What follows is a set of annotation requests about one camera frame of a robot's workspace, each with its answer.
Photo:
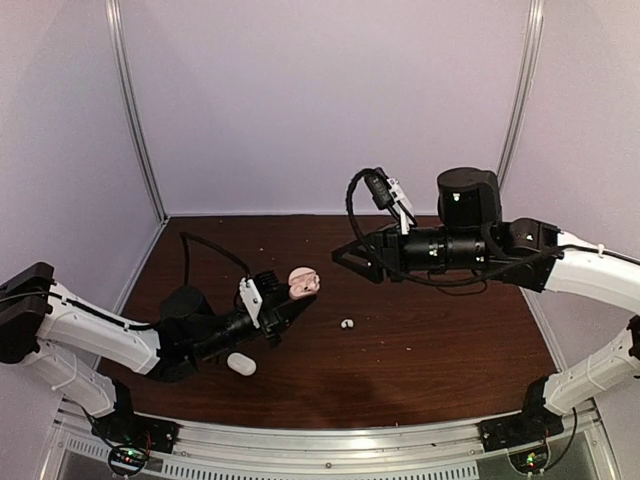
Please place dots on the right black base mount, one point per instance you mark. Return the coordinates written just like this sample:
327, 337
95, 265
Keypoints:
534, 423

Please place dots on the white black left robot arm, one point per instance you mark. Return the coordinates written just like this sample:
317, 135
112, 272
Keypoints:
43, 324

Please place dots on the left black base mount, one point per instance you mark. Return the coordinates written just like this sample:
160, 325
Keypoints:
124, 426

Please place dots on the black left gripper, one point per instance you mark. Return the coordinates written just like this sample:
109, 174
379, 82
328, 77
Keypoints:
282, 318

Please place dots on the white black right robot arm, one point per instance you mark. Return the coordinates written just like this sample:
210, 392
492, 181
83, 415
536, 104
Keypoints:
473, 245

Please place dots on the pink earbud charging case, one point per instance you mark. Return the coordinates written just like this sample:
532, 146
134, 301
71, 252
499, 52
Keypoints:
303, 282

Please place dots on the left aluminium corner post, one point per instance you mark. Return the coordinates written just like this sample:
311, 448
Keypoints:
133, 118

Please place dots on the white oval charging case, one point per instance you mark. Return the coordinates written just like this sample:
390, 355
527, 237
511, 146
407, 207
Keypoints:
241, 364

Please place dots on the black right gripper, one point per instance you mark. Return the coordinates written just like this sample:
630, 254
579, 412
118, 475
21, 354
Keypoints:
386, 252

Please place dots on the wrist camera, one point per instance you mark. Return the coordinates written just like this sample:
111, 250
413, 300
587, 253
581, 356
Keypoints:
388, 195
260, 293

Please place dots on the aluminium front frame rail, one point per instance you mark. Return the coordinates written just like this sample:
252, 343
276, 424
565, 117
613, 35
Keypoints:
445, 450

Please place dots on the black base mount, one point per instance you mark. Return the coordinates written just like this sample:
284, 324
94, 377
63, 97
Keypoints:
534, 423
124, 426

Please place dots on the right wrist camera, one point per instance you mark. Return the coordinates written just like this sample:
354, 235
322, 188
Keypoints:
388, 195

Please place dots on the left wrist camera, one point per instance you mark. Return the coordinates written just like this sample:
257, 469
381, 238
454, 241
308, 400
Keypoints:
260, 293

